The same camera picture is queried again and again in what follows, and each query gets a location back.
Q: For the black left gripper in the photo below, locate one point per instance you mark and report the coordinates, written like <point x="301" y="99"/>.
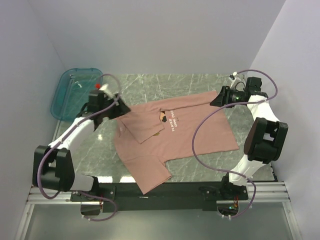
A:
<point x="120" y="110"/>

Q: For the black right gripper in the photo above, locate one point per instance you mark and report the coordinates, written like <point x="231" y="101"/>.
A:
<point x="223" y="98"/>

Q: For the pink t shirt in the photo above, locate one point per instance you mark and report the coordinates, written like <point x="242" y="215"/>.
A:
<point x="155" y="132"/>

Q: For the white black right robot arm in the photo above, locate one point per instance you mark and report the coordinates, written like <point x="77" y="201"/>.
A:
<point x="267" y="135"/>

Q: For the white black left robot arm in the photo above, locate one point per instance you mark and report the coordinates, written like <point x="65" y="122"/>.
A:
<point x="53" y="166"/>

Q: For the teal transparent plastic bin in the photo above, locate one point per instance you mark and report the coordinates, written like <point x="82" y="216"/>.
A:
<point x="73" y="91"/>

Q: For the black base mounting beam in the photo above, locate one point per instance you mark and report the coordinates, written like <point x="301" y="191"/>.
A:
<point x="172" y="195"/>

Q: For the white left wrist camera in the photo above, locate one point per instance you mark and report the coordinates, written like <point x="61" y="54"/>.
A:
<point x="105" y="89"/>

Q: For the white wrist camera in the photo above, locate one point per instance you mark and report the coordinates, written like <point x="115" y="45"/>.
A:
<point x="105" y="89"/>
<point x="235" y="80"/>

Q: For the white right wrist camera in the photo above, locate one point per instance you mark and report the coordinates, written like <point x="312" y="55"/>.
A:
<point x="235" y="80"/>

